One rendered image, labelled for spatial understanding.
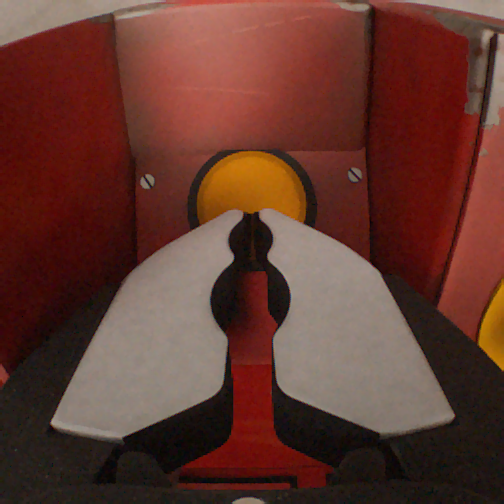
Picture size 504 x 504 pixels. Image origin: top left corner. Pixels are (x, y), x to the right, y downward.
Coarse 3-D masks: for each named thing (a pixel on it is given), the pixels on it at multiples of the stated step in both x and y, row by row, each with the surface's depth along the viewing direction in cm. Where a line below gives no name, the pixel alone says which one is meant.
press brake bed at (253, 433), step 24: (0, 384) 25; (240, 384) 31; (264, 384) 31; (240, 408) 29; (264, 408) 30; (240, 432) 28; (264, 432) 28; (216, 456) 26; (240, 456) 26; (264, 456) 26; (288, 456) 27
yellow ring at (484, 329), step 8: (496, 288) 9; (496, 296) 9; (488, 304) 10; (496, 304) 9; (488, 312) 10; (496, 312) 10; (488, 320) 10; (496, 320) 10; (480, 328) 10; (488, 328) 10; (496, 328) 10; (480, 336) 10; (488, 336) 10; (496, 336) 10; (480, 344) 10; (488, 344) 10; (496, 344) 10; (488, 352) 11; (496, 352) 11; (496, 360) 11
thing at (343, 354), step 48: (288, 240) 10; (336, 240) 10; (288, 288) 8; (336, 288) 8; (384, 288) 8; (288, 336) 7; (336, 336) 7; (384, 336) 7; (288, 384) 6; (336, 384) 6; (384, 384) 6; (432, 384) 6; (288, 432) 7; (336, 432) 6; (384, 432) 5
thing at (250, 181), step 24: (216, 168) 14; (240, 168) 14; (264, 168) 14; (288, 168) 14; (216, 192) 14; (240, 192) 14; (264, 192) 14; (288, 192) 14; (216, 216) 14; (288, 216) 14
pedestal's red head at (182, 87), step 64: (192, 0) 12; (256, 0) 12; (320, 0) 12; (384, 0) 12; (0, 64) 6; (64, 64) 9; (128, 64) 13; (192, 64) 13; (256, 64) 13; (320, 64) 13; (384, 64) 12; (448, 64) 8; (0, 128) 6; (64, 128) 9; (128, 128) 14; (192, 128) 15; (256, 128) 15; (320, 128) 15; (384, 128) 13; (448, 128) 8; (0, 192) 7; (64, 192) 9; (128, 192) 15; (320, 192) 15; (384, 192) 13; (448, 192) 9; (0, 256) 7; (64, 256) 9; (128, 256) 15; (384, 256) 14; (448, 256) 9; (0, 320) 6; (64, 320) 9; (256, 320) 15
